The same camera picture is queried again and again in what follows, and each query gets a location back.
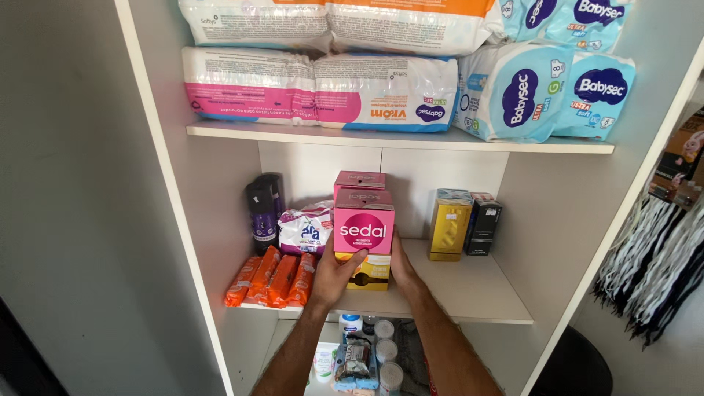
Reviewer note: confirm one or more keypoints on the brown and blue packet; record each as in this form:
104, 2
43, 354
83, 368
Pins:
355, 363

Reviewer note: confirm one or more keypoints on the grey cloth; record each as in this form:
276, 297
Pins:
411, 352

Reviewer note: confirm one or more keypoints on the light blue box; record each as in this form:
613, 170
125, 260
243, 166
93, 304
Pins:
454, 194

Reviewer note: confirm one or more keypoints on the red and white box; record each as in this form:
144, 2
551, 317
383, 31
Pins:
483, 196

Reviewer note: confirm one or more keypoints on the black stool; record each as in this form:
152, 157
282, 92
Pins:
575, 363

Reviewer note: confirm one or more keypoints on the gold box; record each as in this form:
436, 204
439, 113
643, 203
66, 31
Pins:
450, 231

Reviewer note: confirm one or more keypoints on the brown printed box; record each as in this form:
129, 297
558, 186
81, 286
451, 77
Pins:
682, 159

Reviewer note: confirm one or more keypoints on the white shelf cabinet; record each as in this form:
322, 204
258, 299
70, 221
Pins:
550, 220

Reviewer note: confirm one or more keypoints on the white tube with green print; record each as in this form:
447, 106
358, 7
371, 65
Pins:
324, 363

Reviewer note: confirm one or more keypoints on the white and orange diaper pack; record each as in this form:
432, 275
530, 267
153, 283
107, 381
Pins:
258, 22
412, 25

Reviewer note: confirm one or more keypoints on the yellow cream box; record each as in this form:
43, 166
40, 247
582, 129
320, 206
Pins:
371, 275

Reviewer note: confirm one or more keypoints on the light blue diaper pack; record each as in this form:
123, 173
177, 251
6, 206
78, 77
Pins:
594, 22
597, 93
511, 93
528, 19

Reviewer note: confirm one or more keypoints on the person's left hand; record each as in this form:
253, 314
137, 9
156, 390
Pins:
330, 280

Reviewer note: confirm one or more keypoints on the white pink orange diaper pack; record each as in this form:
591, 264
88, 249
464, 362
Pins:
385, 91

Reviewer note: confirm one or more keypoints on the orange packet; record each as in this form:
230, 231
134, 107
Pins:
264, 272
242, 283
283, 278
302, 280

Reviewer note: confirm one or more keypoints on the white and pink diaper pack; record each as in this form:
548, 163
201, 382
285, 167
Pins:
247, 82

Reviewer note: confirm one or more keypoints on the pink box with round label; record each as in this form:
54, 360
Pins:
360, 179
363, 223

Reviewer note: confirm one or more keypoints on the person's right hand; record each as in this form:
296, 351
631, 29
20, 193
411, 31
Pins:
407, 275

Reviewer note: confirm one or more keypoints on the white and purple detergent bag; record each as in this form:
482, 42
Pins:
305, 231

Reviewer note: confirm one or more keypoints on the black box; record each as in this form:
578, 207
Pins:
484, 225

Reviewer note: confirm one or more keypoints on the clear jar with white lid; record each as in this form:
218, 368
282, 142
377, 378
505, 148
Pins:
386, 351
384, 329
391, 379

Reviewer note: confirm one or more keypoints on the white bottle with blue cap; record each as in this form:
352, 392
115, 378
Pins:
350, 324

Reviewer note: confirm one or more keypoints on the dark purple bottle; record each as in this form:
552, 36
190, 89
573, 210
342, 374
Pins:
262, 220
275, 190

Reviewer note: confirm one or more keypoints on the black and white fringed cloth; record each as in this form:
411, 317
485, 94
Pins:
654, 264

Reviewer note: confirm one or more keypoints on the dark small bottle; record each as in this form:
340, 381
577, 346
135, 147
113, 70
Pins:
369, 324

